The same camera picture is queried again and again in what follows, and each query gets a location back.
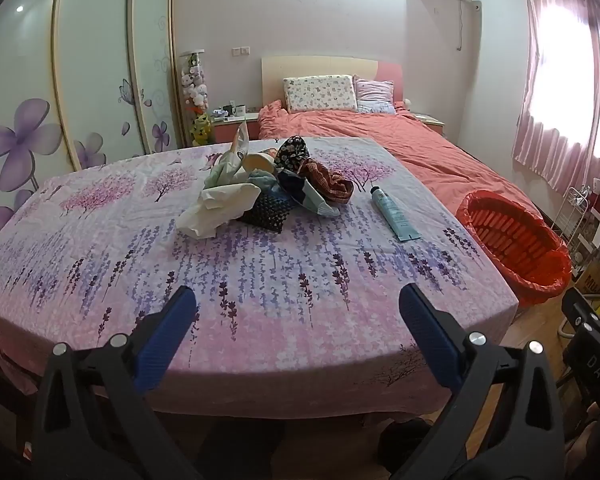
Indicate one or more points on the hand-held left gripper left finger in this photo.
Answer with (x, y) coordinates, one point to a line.
(167, 330)

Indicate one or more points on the dark round object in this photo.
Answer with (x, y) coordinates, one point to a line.
(405, 440)

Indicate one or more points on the green yellow plush toy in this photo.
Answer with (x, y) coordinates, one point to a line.
(201, 130)

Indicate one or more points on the red plastic laundry basket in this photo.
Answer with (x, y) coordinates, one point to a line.
(540, 290)

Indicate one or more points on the pale plastic bag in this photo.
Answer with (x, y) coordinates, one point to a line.
(227, 165)

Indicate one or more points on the floral pillow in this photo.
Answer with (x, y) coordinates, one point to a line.
(320, 92)

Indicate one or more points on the red-brown knit cloth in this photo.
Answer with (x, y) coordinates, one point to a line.
(330, 185)

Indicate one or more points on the cream pink bed frame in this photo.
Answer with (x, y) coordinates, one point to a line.
(320, 65)

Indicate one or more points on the white mug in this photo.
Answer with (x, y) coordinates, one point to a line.
(239, 109)

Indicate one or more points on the light blue tube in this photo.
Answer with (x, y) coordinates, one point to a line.
(392, 212)

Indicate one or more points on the pink curtain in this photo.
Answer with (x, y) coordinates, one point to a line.
(555, 135)

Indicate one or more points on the red slatted basket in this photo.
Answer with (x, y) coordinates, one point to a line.
(510, 232)

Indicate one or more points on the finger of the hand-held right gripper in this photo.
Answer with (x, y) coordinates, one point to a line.
(580, 310)

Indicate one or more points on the navy and grey cloth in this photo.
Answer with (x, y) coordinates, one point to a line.
(315, 202)

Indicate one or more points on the stack of plush toys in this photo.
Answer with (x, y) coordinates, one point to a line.
(195, 85)

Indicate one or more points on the air conditioner pipe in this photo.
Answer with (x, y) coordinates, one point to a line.
(460, 25)

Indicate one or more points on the pink striped pillow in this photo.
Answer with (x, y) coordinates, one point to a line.
(375, 92)

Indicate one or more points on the person's right forearm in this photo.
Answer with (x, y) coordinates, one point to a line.
(582, 455)

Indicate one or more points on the black dotted pouch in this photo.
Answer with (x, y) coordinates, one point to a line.
(265, 212)

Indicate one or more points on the floral purple tablecloth table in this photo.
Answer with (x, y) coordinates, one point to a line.
(280, 285)

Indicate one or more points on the black floral cloth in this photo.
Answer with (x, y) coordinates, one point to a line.
(292, 152)

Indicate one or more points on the bed with salmon duvet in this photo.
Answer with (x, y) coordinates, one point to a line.
(405, 140)

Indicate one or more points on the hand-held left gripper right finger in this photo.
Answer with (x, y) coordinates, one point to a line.
(430, 340)

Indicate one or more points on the pink nightstand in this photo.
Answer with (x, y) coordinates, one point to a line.
(230, 131)
(430, 121)

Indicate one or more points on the light blue cloth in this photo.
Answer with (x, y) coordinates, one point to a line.
(262, 181)

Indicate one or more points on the white tube frame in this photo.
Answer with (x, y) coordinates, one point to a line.
(565, 330)

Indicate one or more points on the white wall switch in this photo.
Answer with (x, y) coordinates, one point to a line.
(241, 51)

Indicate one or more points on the wardrobe with flower doors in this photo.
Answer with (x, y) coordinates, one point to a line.
(95, 60)

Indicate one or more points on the cardboard box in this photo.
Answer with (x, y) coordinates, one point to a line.
(595, 277)

